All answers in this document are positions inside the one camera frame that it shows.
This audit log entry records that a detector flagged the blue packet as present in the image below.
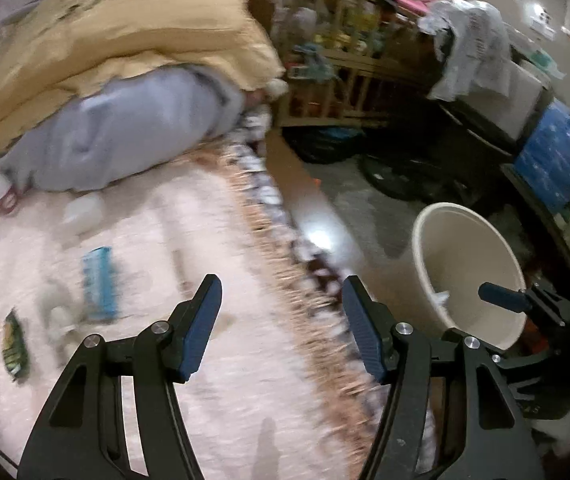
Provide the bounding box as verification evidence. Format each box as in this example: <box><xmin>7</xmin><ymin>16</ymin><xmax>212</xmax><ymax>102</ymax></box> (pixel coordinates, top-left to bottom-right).
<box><xmin>82</xmin><ymin>247</ymin><xmax>117</xmax><ymax>322</ymax></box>

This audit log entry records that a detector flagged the cream plastic trash bucket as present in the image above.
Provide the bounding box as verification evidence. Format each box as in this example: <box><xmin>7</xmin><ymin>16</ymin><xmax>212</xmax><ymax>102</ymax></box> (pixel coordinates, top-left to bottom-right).
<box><xmin>403</xmin><ymin>203</ymin><xmax>527</xmax><ymax>350</ymax></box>

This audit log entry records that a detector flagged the green snack wrapper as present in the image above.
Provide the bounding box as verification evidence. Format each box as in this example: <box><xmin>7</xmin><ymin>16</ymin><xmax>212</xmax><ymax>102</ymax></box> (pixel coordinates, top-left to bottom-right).
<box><xmin>2</xmin><ymin>309</ymin><xmax>29</xmax><ymax>380</ymax></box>

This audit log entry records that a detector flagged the crumpled white grey wrapper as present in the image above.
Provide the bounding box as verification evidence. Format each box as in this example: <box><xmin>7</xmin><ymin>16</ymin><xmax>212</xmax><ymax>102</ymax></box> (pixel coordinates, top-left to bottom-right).
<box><xmin>36</xmin><ymin>278</ymin><xmax>83</xmax><ymax>351</ymax></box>

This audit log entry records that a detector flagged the blue storage box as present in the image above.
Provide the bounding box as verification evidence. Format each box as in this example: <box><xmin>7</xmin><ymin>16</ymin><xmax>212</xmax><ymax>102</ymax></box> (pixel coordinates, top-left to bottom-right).
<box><xmin>514</xmin><ymin>99</ymin><xmax>570</xmax><ymax>214</ymax></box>

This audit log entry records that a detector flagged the pink quilted bedspread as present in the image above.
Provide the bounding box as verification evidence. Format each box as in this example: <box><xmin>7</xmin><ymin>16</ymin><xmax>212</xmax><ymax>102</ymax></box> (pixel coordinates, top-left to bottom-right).
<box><xmin>0</xmin><ymin>162</ymin><xmax>351</xmax><ymax>479</ymax></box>

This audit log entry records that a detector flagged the brown white patterned blanket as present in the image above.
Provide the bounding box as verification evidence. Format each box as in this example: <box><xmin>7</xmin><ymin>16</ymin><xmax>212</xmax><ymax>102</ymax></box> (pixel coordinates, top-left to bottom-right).
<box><xmin>216</xmin><ymin>105</ymin><xmax>388</xmax><ymax>479</ymax></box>

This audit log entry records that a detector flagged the white plastic bag pile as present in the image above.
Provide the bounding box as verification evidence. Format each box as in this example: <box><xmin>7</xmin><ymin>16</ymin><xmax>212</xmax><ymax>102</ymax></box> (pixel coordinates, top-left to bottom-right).
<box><xmin>418</xmin><ymin>0</ymin><xmax>512</xmax><ymax>102</ymax></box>

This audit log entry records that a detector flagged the small white red bottle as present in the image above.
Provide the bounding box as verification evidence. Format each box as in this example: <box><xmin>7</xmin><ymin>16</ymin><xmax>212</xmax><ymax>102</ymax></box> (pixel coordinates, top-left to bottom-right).
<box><xmin>0</xmin><ymin>169</ymin><xmax>18</xmax><ymax>214</ymax></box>

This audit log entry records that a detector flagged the wooden baby crib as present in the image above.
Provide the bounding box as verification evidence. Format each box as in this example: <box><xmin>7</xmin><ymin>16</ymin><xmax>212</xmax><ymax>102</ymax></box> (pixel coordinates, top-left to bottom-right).
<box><xmin>249</xmin><ymin>0</ymin><xmax>440</xmax><ymax>128</ymax></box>

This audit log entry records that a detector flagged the grey-blue fleece blanket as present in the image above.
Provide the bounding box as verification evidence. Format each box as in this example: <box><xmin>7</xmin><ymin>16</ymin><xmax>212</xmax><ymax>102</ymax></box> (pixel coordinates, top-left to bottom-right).
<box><xmin>0</xmin><ymin>65</ymin><xmax>245</xmax><ymax>192</ymax></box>

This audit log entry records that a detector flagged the yellow ruffled pillow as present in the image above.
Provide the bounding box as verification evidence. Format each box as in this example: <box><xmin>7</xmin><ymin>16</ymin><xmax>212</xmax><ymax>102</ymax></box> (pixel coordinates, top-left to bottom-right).
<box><xmin>0</xmin><ymin>0</ymin><xmax>284</xmax><ymax>151</ymax></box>

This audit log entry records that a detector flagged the wooden bed frame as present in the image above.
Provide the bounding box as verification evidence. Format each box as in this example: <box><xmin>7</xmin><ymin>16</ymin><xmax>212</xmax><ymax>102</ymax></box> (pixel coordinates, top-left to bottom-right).
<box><xmin>266</xmin><ymin>130</ymin><xmax>425</xmax><ymax>307</ymax></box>

